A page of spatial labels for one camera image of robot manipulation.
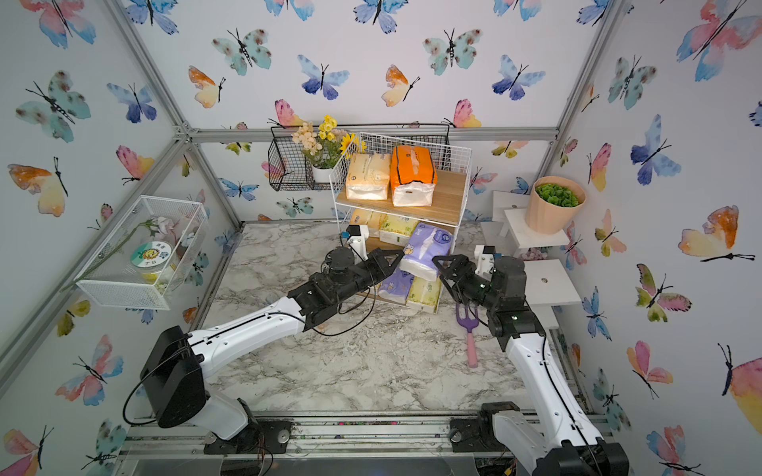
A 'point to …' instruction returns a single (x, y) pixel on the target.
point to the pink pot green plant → (554, 204)
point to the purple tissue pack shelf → (427, 243)
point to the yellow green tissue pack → (396, 229)
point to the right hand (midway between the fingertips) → (439, 265)
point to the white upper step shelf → (524, 237)
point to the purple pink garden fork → (469, 322)
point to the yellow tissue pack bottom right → (425, 295)
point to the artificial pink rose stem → (159, 227)
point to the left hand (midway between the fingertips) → (408, 252)
